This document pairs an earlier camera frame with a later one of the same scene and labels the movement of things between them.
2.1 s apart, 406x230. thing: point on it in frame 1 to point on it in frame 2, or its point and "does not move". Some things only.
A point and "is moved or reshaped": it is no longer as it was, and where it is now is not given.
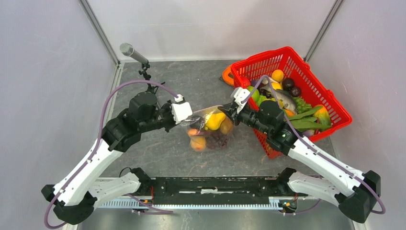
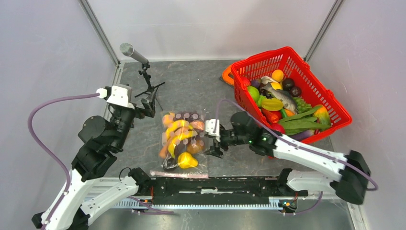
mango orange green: x=322 y=114 does not move
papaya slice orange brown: x=193 y=132 to x=194 y=125
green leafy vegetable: x=307 y=121 does not move
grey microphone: x=128 y=50 does not move
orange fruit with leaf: x=198 y=143 is moved or reshaped
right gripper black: x=231 y=110 to x=214 y=151
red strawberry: x=246 y=82 does not move
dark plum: x=295 y=91 does not move
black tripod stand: x=147 y=77 does not move
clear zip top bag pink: x=210 y=129 is moved or reshaped
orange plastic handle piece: x=225 y=75 does not move
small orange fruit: x=277 y=74 does not move
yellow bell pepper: x=215 y=120 to x=186 y=160
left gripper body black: x=167 y=120 to x=125 y=119
